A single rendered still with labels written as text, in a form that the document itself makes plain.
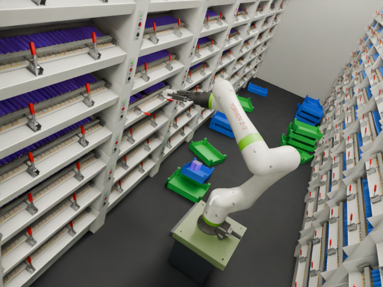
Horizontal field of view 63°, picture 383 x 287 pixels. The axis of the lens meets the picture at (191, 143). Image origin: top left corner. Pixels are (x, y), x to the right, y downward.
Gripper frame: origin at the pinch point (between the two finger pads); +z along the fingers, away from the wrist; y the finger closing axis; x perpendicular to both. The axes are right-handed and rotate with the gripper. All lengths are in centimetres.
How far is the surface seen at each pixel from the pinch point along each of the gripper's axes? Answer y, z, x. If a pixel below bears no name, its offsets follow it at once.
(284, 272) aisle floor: -6, -84, 112
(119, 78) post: 45.0, 1.3, -18.5
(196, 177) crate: -36, -7, 78
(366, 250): 43, -110, 34
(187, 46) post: -25.0, 1.0, -22.5
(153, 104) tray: 3.5, 9.1, 7.6
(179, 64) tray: -21.0, 4.2, -12.0
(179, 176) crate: -42, 11, 85
